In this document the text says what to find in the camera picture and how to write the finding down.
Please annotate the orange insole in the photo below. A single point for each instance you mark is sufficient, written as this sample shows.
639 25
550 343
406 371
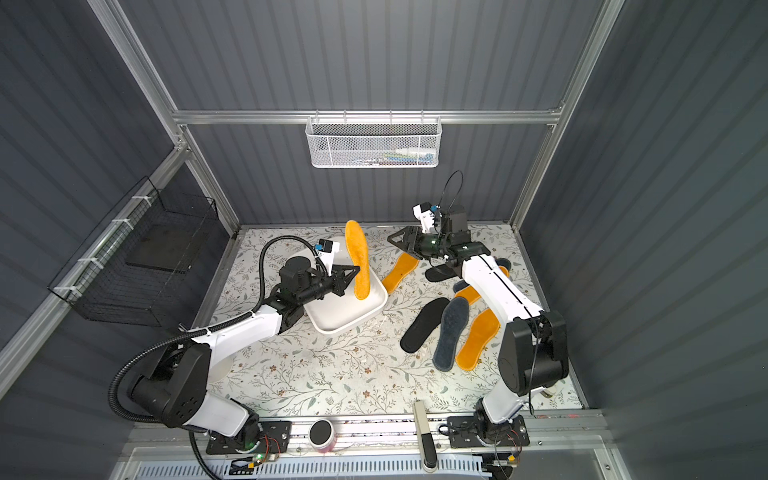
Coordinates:
483 329
468 293
358 251

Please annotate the white black handheld scraper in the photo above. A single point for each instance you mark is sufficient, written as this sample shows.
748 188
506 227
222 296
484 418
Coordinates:
426 444

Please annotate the grey fleece insole front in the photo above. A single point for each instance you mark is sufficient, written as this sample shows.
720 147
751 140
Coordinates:
454 319

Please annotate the black round speaker puck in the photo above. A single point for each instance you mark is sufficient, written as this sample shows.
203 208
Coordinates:
322 435

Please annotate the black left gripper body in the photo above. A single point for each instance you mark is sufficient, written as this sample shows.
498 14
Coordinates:
330 283

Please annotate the white eraser block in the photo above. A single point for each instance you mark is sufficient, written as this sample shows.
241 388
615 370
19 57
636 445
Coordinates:
549 392

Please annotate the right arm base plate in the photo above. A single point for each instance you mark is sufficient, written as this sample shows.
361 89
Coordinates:
470 432

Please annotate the black wire side basket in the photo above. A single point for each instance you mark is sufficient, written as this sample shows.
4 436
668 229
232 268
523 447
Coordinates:
145 269

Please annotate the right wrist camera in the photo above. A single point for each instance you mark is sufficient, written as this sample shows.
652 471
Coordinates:
428 217

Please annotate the orange insole box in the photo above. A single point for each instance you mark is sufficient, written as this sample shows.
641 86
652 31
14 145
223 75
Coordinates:
404 265

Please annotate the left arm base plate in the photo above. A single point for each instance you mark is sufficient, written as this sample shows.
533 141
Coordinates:
263 437

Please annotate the white wire wall basket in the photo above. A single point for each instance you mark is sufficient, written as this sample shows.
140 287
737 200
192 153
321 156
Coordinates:
373 141

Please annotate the black insole back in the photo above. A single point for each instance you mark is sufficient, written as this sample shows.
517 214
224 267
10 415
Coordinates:
440 273

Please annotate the white plastic storage box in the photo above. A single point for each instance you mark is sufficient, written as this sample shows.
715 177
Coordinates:
334 315

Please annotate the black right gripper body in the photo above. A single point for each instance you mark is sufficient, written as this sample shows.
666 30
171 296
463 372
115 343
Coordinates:
421 245

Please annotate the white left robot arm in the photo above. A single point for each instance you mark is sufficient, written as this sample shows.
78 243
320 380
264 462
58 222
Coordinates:
168 382

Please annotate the white tape roll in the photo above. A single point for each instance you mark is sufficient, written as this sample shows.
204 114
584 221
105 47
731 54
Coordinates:
220 370

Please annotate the black insole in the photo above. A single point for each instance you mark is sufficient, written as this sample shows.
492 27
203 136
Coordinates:
426 321
440 273

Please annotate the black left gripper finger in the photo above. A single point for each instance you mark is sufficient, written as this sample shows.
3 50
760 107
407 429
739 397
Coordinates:
340 284
344 272

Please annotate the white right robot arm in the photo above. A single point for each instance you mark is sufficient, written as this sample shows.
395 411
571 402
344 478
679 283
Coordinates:
533 354

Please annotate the black insole front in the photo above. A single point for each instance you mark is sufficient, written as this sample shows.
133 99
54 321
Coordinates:
426 321

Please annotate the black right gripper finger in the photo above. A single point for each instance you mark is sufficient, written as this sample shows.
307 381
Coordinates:
407 233
407 243

